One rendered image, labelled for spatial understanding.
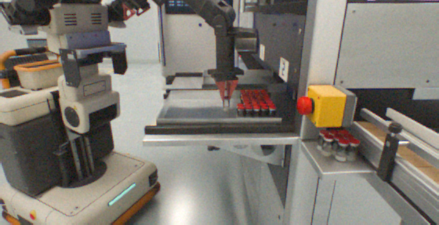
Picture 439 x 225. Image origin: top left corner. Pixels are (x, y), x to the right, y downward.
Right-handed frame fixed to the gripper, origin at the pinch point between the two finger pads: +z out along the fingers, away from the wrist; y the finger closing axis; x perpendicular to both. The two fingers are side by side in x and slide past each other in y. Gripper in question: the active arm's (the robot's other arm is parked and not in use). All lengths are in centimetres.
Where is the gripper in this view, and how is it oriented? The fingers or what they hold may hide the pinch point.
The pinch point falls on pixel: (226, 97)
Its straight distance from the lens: 81.3
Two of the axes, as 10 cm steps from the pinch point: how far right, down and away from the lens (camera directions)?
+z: 0.2, 9.4, 3.5
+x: -2.8, -3.3, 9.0
